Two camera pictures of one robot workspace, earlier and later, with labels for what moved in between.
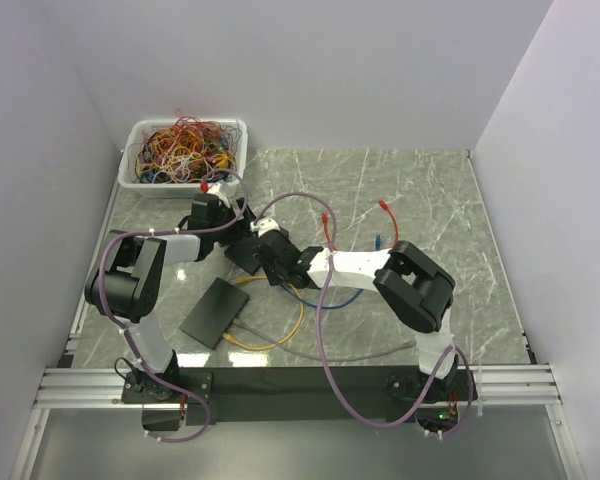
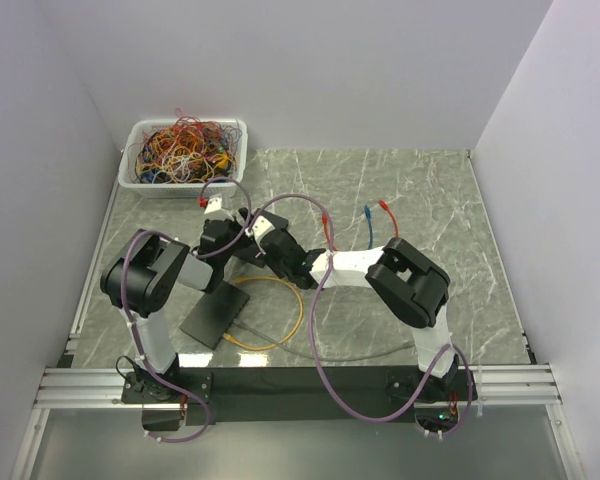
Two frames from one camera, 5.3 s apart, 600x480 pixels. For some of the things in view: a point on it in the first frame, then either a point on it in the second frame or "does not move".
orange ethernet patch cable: x=290 y=335 does not move
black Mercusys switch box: x=247 y=255 -> x=275 y=220
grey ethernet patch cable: x=406 y=345 does not move
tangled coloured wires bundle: x=187 y=151 does not move
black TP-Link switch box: x=215 y=313 does not move
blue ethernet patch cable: x=378 y=240 -> x=371 y=232
